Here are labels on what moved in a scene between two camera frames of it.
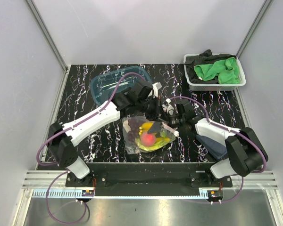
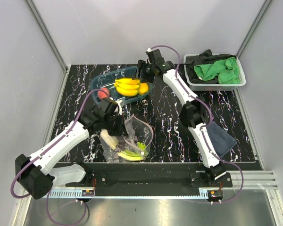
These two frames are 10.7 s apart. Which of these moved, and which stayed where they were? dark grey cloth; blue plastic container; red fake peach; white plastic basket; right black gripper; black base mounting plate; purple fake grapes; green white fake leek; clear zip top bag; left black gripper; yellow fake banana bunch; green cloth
Moved: purple fake grapes; yellow fake banana bunch; left black gripper; green white fake leek; right black gripper; clear zip top bag; red fake peach
Stayed: black base mounting plate; white plastic basket; green cloth; blue plastic container; dark grey cloth
